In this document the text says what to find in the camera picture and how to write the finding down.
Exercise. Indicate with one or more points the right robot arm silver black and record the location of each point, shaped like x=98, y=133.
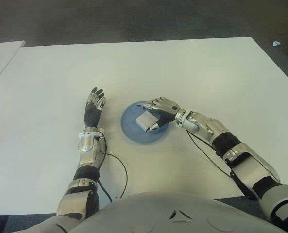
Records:
x=231, y=143

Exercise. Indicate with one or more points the left robot arm silver black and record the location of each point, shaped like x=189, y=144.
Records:
x=86, y=145

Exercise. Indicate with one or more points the blue round plate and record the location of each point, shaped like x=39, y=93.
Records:
x=129, y=131

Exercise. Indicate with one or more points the small white floor object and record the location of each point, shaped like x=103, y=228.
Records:
x=275, y=43

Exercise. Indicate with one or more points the grey robot torso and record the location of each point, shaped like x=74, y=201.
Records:
x=146, y=213

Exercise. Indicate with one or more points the right robot hand black silver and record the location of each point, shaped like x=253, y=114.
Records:
x=166, y=109

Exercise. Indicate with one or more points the white charger block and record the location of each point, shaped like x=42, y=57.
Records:
x=146, y=119

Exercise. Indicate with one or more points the white side table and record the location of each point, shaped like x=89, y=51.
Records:
x=3, y=55

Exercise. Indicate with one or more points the left robot hand black silver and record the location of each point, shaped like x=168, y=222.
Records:
x=92, y=115

